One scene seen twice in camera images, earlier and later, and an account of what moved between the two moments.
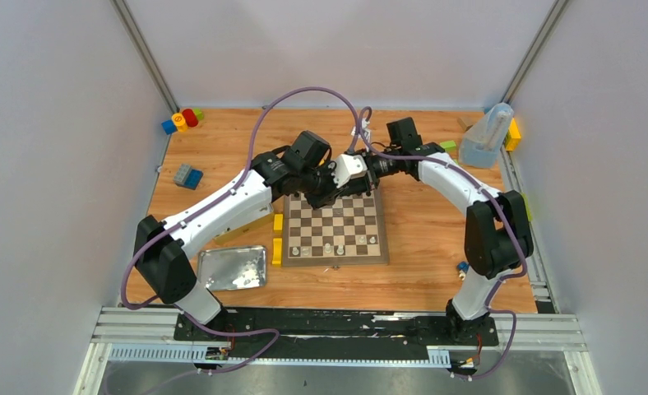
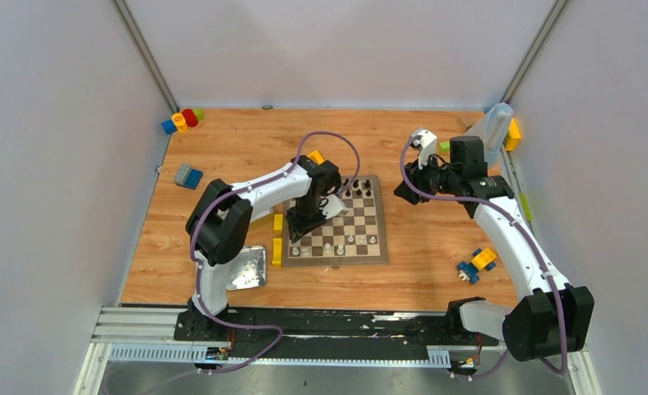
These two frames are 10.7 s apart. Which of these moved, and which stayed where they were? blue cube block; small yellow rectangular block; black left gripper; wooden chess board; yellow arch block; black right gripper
Moved: black right gripper; black left gripper
Stayed: yellow arch block; small yellow rectangular block; wooden chess board; blue cube block
